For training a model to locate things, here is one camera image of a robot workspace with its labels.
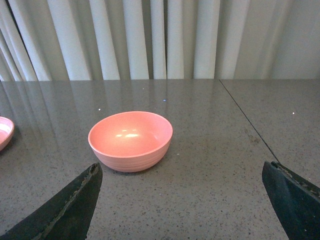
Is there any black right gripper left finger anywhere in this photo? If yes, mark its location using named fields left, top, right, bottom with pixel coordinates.
left=0, top=163, right=103, bottom=240

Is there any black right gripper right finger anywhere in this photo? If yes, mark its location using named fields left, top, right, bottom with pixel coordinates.
left=262, top=161, right=320, bottom=240

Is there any pink bowl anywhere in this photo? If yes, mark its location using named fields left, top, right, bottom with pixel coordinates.
left=88, top=111, right=173, bottom=173

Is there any pink plate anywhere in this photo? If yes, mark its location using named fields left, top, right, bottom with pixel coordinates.
left=0, top=116, right=15, bottom=151

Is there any white curtain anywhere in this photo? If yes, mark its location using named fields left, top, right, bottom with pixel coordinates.
left=0, top=0, right=320, bottom=82

